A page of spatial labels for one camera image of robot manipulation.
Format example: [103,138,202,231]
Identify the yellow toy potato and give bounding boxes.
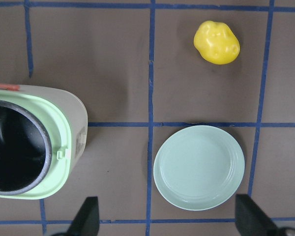
[193,21,240,65]

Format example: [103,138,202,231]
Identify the white rice cooker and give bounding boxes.
[0,84,88,200]

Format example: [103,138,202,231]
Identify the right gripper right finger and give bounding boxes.
[235,194,281,236]

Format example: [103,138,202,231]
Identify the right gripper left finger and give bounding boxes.
[64,197,100,236]

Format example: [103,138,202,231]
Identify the green plate on right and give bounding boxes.
[153,125,245,211]

